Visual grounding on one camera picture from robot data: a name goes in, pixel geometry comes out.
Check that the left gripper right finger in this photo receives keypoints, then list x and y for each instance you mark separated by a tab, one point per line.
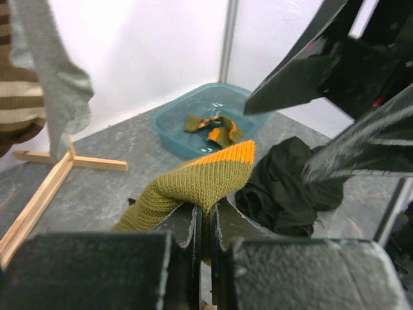
255	270

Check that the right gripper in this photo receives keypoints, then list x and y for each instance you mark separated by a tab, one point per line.
358	76

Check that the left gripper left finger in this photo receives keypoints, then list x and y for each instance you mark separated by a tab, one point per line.
157	269

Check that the olive striped sock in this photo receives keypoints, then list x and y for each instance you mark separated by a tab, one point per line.
202	182
225	132

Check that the olive striped sock front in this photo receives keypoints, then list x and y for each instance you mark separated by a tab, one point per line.
225	132

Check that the grey sock black stripes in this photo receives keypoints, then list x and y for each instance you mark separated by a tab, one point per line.
67	88

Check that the black garment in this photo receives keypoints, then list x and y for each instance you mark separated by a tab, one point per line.
277	198

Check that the blue plastic basin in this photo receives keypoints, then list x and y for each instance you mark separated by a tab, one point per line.
206	101

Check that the brown beige striped sock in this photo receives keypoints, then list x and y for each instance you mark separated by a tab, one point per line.
23	113

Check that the wooden drying rack frame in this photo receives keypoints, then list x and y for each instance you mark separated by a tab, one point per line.
31	213

